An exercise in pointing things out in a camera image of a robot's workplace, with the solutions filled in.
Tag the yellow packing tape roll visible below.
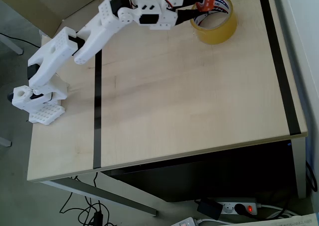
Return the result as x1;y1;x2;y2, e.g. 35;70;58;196
190;0;238;45

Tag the grey metal table leg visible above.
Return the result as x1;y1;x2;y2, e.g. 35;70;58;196
40;178;159;217
291;136;308;200

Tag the black power adapter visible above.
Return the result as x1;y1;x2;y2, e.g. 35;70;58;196
196;198;224;221

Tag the black round plug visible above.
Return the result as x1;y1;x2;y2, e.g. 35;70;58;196
234;203;248;216

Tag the small white power strip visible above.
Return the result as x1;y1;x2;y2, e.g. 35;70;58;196
170;216;200;226

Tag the printed paper sheet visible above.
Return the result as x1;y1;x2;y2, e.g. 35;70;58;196
231;212;319;226

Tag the thin black cable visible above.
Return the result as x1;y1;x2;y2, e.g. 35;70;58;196
0;32;41;48

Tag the black floor cable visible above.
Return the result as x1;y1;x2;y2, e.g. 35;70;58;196
60;175;97;226
84;172;112;226

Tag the white power strip red switch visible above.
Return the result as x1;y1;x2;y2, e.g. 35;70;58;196
216;198;261;216

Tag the black wall-side cable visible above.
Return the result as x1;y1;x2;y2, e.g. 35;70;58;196
305;160;319;195

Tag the white power cable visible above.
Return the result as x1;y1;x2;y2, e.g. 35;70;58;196
256;203;298;220

